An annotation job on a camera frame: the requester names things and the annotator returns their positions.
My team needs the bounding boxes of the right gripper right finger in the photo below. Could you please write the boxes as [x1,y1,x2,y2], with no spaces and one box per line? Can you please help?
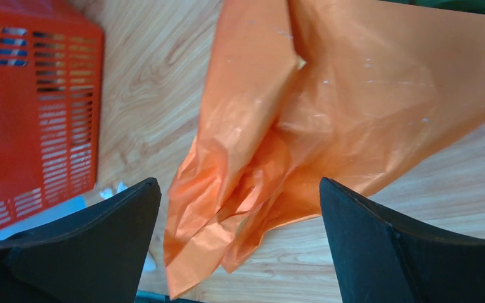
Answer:
[319,178,485,302]

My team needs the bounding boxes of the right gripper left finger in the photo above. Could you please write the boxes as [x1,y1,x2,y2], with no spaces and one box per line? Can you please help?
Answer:
[0,177,162,302]

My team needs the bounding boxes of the orange wrapping paper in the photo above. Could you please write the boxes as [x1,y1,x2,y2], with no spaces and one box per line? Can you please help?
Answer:
[164,1,485,299]

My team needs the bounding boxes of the red plastic shopping basket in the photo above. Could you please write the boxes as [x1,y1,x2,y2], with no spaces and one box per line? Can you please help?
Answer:
[0,1,104,229]

